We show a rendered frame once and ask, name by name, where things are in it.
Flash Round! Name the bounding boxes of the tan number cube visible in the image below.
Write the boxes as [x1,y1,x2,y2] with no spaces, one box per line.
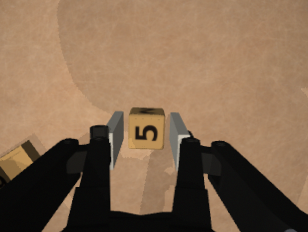
[0,166,11,189]
[128,107,165,150]

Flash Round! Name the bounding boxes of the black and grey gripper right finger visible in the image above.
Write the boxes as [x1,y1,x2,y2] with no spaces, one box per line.
[169,112,308,232]

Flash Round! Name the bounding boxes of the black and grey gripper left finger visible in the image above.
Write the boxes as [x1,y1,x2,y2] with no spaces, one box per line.
[0,111,124,232]

